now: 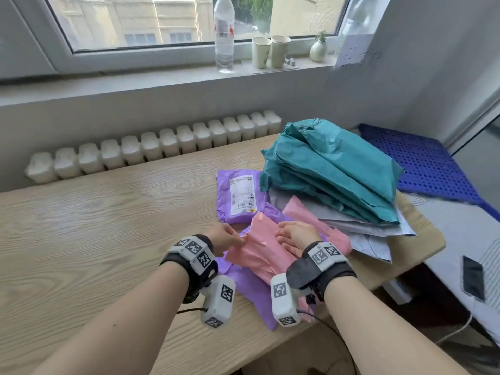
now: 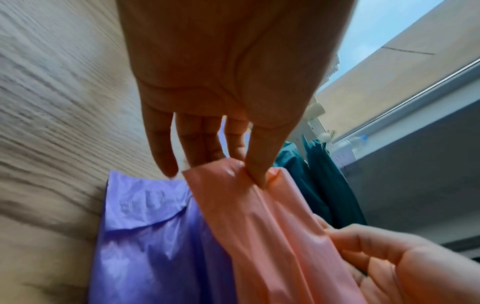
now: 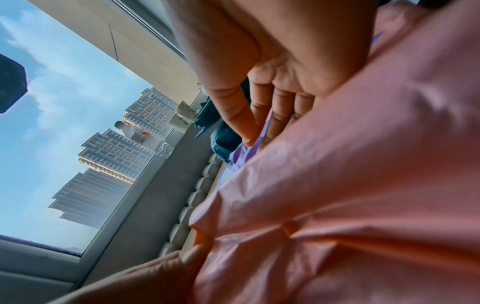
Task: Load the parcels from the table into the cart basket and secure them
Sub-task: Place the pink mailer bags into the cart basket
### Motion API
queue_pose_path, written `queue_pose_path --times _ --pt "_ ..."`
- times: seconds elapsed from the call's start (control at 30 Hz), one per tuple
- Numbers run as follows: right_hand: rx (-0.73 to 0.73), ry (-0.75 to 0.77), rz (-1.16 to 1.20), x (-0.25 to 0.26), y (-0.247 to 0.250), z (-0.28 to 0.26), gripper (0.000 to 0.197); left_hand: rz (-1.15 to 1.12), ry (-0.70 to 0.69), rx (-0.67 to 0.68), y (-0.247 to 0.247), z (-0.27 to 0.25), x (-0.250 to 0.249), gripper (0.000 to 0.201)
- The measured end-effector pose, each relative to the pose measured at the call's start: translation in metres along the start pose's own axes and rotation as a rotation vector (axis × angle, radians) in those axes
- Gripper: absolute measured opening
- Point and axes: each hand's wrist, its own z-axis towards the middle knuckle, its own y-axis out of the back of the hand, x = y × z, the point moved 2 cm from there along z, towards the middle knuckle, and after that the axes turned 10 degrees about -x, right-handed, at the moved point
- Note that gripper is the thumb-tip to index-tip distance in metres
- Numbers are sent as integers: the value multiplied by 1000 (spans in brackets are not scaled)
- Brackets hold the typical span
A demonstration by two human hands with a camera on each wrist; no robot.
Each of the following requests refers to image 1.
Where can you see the white wrist camera with markers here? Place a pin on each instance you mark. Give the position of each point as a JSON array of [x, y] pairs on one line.
[[218, 300], [283, 300]]

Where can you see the beige window cover sheet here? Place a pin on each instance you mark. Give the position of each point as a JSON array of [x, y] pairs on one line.
[[304, 15]]

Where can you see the person's left forearm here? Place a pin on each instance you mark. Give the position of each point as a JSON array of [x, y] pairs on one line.
[[117, 331]]

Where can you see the white mailer parcel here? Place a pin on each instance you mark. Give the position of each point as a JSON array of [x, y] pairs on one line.
[[371, 246]]

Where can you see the small white vase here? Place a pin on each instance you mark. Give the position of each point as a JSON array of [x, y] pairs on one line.
[[318, 50]]

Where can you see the purple mailer with label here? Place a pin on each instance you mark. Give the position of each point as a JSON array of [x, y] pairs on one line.
[[242, 195]]

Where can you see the person's right forearm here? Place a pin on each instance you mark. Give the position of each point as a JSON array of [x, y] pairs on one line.
[[383, 335]]

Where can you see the clear plastic bottle red label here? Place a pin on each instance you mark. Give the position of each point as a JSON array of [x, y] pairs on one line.
[[224, 46]]

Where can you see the black smartphone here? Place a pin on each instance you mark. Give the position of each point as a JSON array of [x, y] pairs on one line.
[[473, 277]]

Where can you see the person's right hand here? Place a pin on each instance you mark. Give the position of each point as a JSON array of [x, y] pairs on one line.
[[297, 236]]

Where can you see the white radiator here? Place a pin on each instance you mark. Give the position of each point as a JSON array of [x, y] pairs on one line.
[[117, 152]]

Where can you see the blue perforated plastic panel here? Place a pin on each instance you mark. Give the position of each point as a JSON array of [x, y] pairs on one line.
[[422, 164]]

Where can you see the person's left hand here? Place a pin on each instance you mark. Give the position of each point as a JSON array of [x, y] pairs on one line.
[[224, 238]]

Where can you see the large clear plastic bottle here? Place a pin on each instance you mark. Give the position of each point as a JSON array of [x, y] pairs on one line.
[[363, 13]]

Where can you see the wooden table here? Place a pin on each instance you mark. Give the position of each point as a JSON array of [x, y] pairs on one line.
[[97, 238]]

